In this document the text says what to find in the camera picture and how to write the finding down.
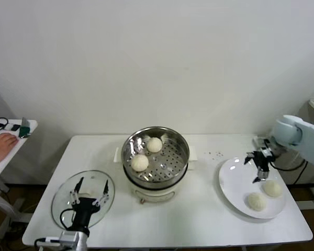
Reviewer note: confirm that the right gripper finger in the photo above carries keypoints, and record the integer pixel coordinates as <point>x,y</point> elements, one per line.
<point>263,173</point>
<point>248,156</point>

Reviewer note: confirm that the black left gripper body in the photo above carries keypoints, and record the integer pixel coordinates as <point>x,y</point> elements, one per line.
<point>85,209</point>

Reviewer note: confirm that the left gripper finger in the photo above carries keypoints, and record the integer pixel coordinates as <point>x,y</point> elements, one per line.
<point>106,187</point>
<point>80,184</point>

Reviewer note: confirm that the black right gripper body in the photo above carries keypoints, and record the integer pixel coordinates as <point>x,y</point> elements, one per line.
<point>262,160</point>

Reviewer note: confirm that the white steamed baozi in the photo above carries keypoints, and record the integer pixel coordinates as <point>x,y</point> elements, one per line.
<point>272,188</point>
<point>140,162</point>
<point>154,145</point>
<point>256,201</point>

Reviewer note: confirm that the round glass lid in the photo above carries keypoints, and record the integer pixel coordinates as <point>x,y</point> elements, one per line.
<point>60,192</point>

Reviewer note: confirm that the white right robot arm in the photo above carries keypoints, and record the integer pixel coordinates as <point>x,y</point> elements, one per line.
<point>311,141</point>

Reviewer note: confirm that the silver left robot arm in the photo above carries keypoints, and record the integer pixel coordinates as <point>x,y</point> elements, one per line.
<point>83,244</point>

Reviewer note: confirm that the stainless steel steamer basket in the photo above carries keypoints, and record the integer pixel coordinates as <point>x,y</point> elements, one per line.
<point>183,155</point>

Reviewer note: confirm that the white round plate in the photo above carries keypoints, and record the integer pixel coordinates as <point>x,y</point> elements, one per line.
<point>235,183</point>

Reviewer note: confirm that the white electric cooker base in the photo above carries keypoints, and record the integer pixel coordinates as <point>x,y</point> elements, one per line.
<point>157,194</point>

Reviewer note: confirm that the white side table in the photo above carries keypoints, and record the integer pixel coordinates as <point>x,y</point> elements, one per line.
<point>15,147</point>

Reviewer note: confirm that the green flat object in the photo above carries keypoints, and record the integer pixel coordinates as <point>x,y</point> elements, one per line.
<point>24,131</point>

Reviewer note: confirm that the grey metal tool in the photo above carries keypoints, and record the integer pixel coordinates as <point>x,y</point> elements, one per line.
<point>24,122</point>

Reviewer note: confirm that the small black device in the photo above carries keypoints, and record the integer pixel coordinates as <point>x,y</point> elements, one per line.
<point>15,127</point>

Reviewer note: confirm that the bare human foot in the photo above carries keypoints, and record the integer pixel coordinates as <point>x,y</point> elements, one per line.
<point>0,149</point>

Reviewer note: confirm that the small white device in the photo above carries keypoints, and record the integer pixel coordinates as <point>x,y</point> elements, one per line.
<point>8,127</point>

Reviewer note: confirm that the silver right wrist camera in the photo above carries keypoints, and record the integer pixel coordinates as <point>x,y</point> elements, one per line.
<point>264,145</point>

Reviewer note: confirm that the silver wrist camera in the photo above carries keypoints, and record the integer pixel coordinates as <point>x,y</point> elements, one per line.
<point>264,145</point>
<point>69,238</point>

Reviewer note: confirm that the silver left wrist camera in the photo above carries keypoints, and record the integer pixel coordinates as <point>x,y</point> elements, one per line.
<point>69,238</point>

